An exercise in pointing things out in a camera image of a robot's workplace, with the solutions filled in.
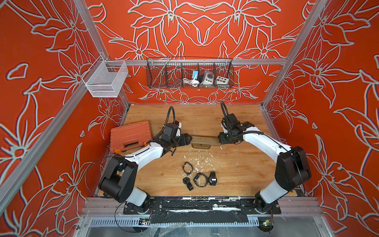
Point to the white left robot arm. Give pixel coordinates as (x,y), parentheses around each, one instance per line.
(119,176)

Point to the white grey round device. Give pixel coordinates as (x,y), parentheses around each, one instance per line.
(208,78)

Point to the white mesh wall basket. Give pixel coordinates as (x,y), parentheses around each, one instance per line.
(100,82)

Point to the dark wooden watch stand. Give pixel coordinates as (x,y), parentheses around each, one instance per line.
(204,142)

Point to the black watch dark red dial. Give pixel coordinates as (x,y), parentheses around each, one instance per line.
(188,183)

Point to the small circuit board right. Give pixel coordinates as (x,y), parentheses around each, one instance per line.
(266,226)

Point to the small circuit board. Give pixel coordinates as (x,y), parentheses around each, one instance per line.
(144,222)
(266,226)

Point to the blue white small box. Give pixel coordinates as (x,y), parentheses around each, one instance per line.
(195,74)

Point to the white box with dots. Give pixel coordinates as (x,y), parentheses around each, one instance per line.
(222,82)

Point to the orange plastic tool case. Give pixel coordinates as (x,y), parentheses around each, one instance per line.
(130,136)

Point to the black slim round watch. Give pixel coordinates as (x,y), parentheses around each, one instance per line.
(187,168)

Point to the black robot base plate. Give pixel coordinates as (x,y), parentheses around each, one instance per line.
(207,210)

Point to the black chunky sport watch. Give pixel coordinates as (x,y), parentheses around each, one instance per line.
(200,180)

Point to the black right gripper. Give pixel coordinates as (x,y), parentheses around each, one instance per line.
(221,140)

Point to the small circuit board left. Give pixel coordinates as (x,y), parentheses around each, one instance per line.
(144,222)

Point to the black wire wall basket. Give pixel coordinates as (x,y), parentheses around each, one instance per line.
(176,72)

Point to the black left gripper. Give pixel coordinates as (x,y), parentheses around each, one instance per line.
(184,139)

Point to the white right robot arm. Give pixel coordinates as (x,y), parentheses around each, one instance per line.
(292,168)

